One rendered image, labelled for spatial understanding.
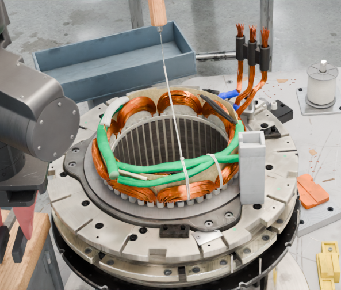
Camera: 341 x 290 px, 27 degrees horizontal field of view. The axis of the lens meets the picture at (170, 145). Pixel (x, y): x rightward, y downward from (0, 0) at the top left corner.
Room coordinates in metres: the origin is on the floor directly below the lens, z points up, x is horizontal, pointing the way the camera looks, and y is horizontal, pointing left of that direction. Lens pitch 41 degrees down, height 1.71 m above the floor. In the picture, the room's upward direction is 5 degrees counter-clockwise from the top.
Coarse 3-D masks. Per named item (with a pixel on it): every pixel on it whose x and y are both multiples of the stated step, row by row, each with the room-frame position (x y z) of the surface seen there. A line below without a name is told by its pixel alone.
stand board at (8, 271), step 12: (36, 216) 0.63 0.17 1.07; (48, 216) 0.64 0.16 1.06; (12, 228) 0.62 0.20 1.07; (36, 228) 0.61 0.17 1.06; (48, 228) 0.63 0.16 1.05; (12, 240) 0.60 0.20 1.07; (36, 240) 0.59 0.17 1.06; (36, 252) 0.58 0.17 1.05; (0, 264) 0.56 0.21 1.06; (12, 264) 0.56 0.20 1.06; (24, 264) 0.56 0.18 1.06; (0, 276) 0.54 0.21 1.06; (12, 276) 0.54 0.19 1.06; (24, 276) 0.54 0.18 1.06; (0, 288) 0.52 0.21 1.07; (12, 288) 0.52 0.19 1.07; (24, 288) 0.54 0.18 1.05
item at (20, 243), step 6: (18, 228) 0.52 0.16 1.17; (18, 234) 0.51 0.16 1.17; (18, 240) 0.50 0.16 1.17; (24, 240) 0.51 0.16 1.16; (18, 246) 0.49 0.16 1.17; (24, 246) 0.50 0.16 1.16; (12, 252) 0.48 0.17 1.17; (18, 252) 0.48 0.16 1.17; (24, 252) 0.50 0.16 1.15; (18, 258) 0.48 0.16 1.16
